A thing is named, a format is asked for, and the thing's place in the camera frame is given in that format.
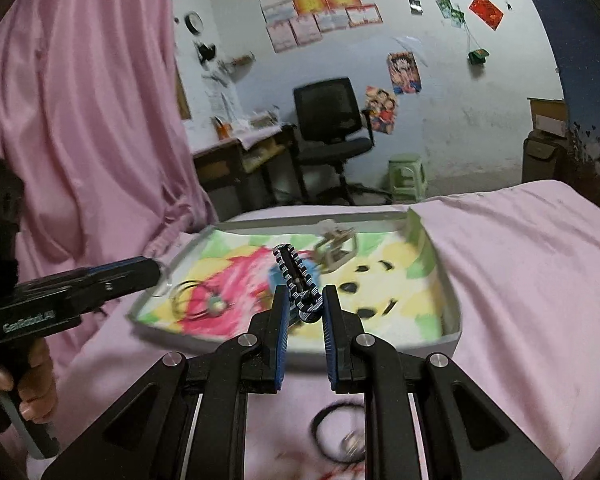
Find black elastic hair tie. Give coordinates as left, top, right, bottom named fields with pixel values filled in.
left=308, top=402, right=368, bottom=465

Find cartoon poster lower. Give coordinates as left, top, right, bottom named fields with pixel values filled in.
left=365, top=86, right=399, bottom=134

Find shallow grey cardboard tray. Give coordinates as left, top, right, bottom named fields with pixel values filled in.
left=129, top=208, right=462, bottom=370

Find wooden desk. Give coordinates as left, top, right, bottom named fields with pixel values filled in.
left=192, top=125, right=294, bottom=212

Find colourful painted paper liner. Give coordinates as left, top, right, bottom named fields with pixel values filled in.
left=130, top=211, right=448, bottom=347

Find orange pen holder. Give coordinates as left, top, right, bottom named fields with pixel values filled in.
left=211, top=116, right=232, bottom=141

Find person's left hand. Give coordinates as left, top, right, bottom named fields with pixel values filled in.
left=0, top=339, right=58, bottom=425

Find red paper square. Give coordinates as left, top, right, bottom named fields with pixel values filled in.
left=469, top=0, right=504, bottom=30

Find pink curtain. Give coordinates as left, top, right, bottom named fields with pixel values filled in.
left=0, top=0, right=219, bottom=376

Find round wall clock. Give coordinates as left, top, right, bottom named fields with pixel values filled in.
left=184, top=11, right=204, bottom=36

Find green photos on wall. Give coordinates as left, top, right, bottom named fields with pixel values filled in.
left=436, top=0, right=466, bottom=28

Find wall certificates cluster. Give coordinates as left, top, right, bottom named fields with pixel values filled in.
left=259, top=0, right=384, bottom=53

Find small photo on wall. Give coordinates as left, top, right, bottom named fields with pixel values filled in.
left=408, top=0, right=422, bottom=15

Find green hanging ornament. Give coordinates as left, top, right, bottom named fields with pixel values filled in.
left=464, top=23, right=490, bottom=66

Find cartoon poster upper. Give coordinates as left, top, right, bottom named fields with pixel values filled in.
left=387, top=51, right=422, bottom=94

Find cartoon poster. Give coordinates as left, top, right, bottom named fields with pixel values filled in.
left=365, top=86, right=399, bottom=134
left=387, top=51, right=422, bottom=94

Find blue starry fabric wardrobe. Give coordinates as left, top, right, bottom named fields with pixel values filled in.
left=532, top=0, right=600, bottom=207

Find books stack on desk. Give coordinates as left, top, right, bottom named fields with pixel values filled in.
left=230, top=110, right=279, bottom=134

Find cardboard box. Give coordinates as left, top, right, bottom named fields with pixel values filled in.
left=528, top=98, right=568, bottom=138

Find black white braided bracelet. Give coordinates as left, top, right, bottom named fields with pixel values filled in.
left=270, top=242, right=325, bottom=323

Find pink bed sheet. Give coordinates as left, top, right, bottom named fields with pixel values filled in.
left=50, top=181, right=600, bottom=479

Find black office chair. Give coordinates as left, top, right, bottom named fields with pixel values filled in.
left=292, top=77, right=391, bottom=206

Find green plastic stool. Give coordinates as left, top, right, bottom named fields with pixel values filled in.
left=388, top=153, right=428, bottom=203

